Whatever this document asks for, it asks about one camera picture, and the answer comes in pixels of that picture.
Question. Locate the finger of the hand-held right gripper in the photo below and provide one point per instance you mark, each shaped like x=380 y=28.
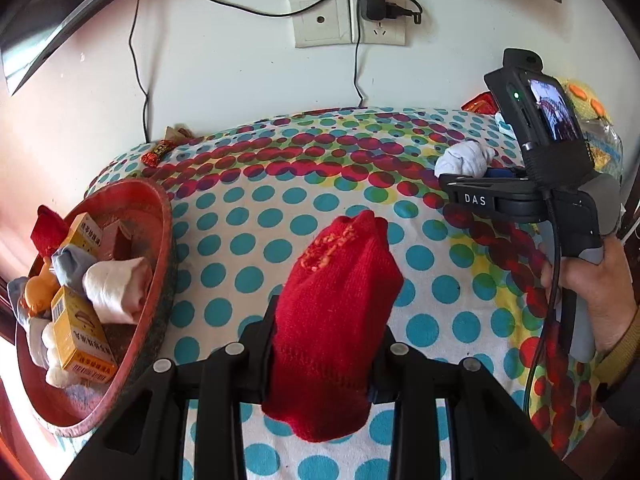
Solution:
x=510 y=202
x=502 y=172

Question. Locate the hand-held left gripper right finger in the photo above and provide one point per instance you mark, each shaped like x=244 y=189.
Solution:
x=397 y=372

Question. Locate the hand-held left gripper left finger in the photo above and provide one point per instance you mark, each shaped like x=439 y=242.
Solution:
x=255 y=355

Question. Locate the white knotted sock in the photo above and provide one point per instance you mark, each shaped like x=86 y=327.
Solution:
x=465 y=160

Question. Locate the red embroidered sock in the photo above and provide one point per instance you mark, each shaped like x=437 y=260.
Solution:
x=330 y=320

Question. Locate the red round tray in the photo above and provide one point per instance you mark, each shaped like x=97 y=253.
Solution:
x=160 y=280

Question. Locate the large white sock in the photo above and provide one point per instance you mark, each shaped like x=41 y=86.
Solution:
x=117 y=290

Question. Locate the yellow medicine box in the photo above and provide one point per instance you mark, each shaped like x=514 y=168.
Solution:
x=87 y=232
x=80 y=335

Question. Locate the dark red box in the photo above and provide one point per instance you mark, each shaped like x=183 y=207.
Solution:
x=119 y=240

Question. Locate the blue-grey sock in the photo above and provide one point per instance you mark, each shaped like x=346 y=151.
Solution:
x=19 y=302
x=72 y=267

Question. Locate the small white sock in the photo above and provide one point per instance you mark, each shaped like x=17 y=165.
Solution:
x=42 y=347

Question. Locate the orange rubber toy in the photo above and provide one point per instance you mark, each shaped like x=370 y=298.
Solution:
x=40 y=292

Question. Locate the plain red sock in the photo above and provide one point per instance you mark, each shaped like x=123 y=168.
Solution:
x=47 y=230

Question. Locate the person's right forearm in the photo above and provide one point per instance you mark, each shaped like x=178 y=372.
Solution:
x=622 y=375

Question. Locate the person's right hand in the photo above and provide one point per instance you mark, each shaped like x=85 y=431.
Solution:
x=617 y=295

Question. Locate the white blue-patterned cloth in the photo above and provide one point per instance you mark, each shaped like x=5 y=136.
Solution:
x=505 y=125

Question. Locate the plastic bag of snacks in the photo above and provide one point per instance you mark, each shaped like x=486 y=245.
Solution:
x=605 y=147

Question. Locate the red foil packet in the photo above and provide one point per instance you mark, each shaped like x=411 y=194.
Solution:
x=480 y=105

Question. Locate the yellow knitted toy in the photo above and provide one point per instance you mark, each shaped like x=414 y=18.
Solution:
x=590 y=97

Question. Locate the polka dot tablecloth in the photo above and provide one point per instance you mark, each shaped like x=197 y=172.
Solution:
x=300 y=180

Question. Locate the red candy wrapper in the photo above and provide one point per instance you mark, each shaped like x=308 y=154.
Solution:
x=156 y=153

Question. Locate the brown wrapper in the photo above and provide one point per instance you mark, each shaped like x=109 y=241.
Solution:
x=177 y=133

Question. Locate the white power wall socket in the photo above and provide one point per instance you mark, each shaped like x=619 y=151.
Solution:
x=385 y=35

